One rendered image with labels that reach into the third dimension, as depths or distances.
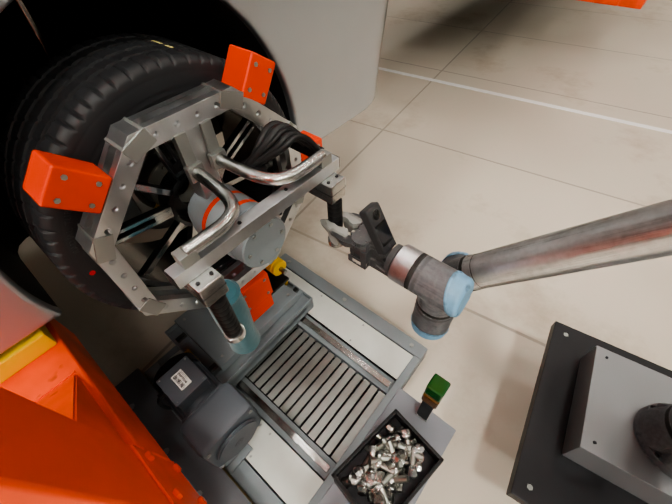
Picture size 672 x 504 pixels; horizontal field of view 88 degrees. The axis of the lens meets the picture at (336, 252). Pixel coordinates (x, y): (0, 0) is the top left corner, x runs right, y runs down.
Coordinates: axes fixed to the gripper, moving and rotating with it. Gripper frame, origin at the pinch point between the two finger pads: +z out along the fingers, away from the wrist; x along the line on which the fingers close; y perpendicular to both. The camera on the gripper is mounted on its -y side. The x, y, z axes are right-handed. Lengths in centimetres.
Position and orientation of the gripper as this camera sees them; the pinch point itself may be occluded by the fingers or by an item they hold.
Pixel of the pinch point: (329, 216)
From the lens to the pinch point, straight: 85.9
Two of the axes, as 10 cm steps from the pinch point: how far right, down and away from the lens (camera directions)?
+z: -7.7, -4.7, 4.4
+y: 0.4, 6.5, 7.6
